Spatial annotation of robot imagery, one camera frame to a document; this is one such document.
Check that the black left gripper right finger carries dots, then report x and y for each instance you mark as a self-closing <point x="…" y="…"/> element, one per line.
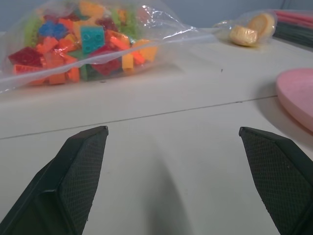
<point x="274" y="176"/>

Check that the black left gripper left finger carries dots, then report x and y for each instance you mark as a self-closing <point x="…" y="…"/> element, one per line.
<point x="73" y="176"/>

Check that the pink plate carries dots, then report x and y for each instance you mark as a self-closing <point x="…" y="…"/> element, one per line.
<point x="296" y="98"/>

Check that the clear bag of toy bricks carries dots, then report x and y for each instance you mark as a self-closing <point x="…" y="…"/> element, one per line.
<point x="78" y="42"/>

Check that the teal toy brick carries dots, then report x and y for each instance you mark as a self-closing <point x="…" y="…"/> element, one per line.
<point x="92" y="39"/>

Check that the yellow round cake piece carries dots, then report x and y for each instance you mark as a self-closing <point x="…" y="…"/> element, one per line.
<point x="243" y="36"/>

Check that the small clear plastic bag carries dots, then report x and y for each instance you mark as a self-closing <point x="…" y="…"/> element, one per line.
<point x="247" y="29"/>

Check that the pale yellow round cake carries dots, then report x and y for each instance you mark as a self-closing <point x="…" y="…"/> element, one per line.
<point x="261" y="23"/>

